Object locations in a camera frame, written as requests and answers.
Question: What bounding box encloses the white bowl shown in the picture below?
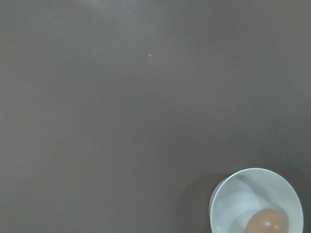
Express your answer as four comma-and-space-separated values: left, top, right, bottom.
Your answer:
208, 168, 304, 233

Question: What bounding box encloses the brown egg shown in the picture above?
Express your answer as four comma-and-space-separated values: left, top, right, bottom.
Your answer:
245, 209, 289, 233

